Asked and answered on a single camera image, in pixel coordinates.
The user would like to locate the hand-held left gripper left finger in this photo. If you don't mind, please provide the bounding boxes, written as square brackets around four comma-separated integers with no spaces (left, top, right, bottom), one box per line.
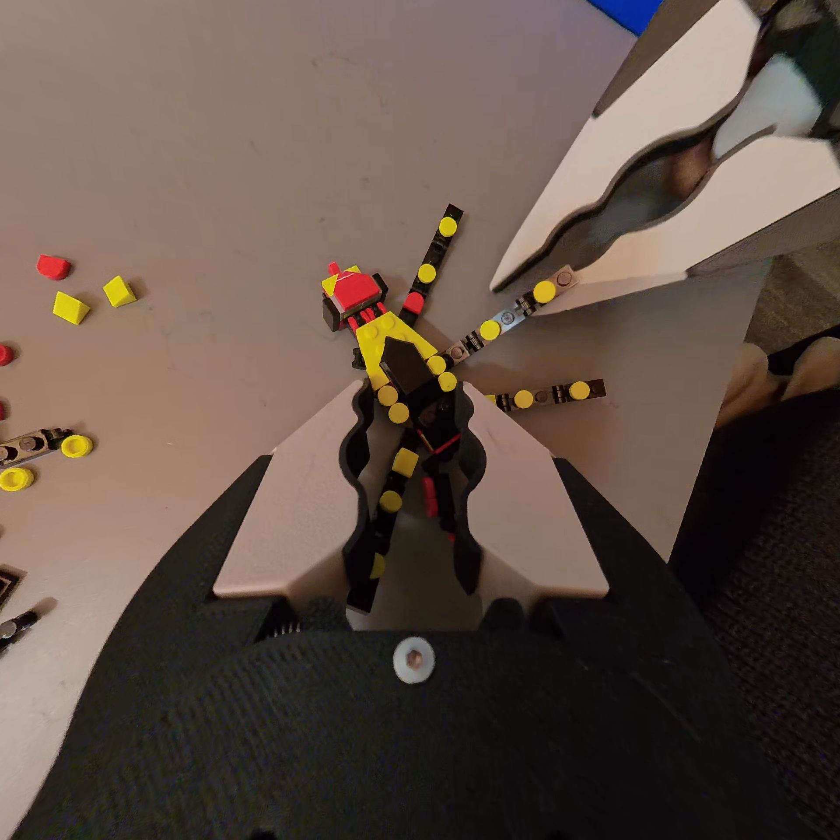
[213,379,375,601]

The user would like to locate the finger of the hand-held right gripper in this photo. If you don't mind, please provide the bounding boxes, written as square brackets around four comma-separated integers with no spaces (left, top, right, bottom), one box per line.
[532,56,840,317]
[490,0,767,293]

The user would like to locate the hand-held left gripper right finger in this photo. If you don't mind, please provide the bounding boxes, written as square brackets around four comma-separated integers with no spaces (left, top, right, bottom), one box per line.
[455,382,610,601]

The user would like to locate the black yellow red lego model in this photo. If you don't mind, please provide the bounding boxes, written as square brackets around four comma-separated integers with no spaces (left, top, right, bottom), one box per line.
[320,203,606,614]

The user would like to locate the pile of loose lego pieces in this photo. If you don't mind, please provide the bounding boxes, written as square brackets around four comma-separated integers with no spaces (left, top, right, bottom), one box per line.
[0,341,94,657]

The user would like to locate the blue plastic bin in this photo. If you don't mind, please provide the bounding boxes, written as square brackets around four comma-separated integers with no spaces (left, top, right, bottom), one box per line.
[586,0,665,38]

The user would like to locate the person's black knit clothing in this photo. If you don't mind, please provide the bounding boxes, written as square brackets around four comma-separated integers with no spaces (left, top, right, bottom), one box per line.
[669,387,840,840]

